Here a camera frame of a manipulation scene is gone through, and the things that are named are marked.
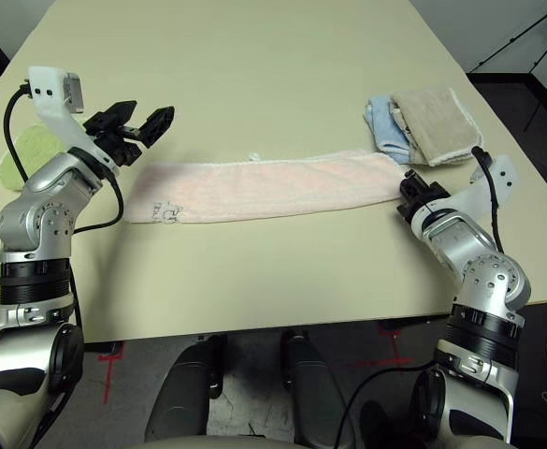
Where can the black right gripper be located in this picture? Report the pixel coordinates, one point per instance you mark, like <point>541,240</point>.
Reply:
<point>415,206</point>

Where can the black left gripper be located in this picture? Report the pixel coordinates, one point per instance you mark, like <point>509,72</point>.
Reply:
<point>121,147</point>

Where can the pink towel with print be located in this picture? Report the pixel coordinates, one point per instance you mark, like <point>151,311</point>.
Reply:
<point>263,187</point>

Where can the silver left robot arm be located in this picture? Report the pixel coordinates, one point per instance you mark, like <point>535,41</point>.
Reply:
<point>39,220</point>

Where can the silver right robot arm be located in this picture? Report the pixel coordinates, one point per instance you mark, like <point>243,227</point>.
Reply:
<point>479,280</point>

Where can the beige folded towel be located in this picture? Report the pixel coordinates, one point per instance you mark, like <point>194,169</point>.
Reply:
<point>436,124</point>

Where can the blue folded towel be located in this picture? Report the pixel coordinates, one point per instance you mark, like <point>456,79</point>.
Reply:
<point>385,124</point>

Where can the green folded towel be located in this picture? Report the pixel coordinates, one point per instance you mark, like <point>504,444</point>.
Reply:
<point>30,154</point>

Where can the dark low cabinet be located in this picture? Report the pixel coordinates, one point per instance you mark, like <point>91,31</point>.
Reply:
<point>530,107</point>

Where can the black tripod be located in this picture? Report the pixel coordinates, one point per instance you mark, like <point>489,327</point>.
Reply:
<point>525,42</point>

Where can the grey robot right leg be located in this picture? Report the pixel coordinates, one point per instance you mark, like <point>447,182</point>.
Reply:
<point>320,388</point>

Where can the grey robot leg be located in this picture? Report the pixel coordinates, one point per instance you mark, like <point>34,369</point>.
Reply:
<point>184,388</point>
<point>320,388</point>

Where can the black table foot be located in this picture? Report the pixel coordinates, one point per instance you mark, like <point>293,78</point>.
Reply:
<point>102,348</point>

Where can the grey robot left leg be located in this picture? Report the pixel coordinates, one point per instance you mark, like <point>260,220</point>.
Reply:
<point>184,388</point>

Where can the grey robot torso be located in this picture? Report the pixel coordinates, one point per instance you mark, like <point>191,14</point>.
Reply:
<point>226,444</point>

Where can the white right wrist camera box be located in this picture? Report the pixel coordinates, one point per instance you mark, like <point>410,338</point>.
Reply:
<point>499,180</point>

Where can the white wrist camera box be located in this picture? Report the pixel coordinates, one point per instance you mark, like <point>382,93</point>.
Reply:
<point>51,96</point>
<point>499,180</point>

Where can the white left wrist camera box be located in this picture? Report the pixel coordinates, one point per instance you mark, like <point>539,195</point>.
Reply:
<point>51,96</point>

